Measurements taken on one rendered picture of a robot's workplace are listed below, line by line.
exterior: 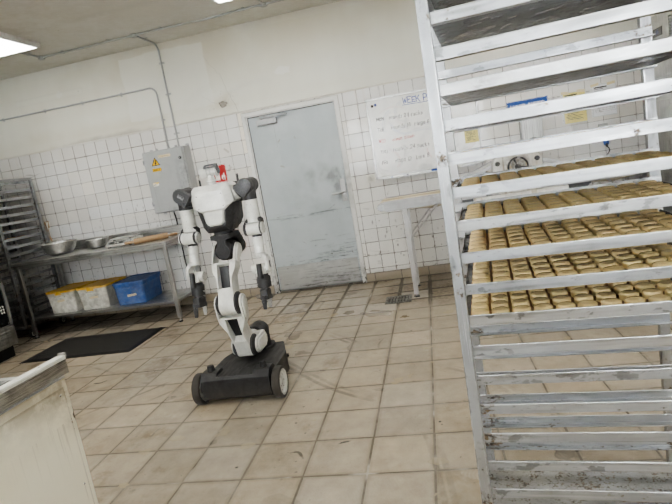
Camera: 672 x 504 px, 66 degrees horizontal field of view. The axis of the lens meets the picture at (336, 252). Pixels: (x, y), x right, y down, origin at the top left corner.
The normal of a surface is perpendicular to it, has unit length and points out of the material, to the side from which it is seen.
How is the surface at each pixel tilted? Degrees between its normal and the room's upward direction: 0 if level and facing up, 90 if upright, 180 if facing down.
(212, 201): 90
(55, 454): 90
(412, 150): 90
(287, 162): 90
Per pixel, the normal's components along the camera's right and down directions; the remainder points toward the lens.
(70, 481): 0.96, -0.12
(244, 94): -0.17, 0.19
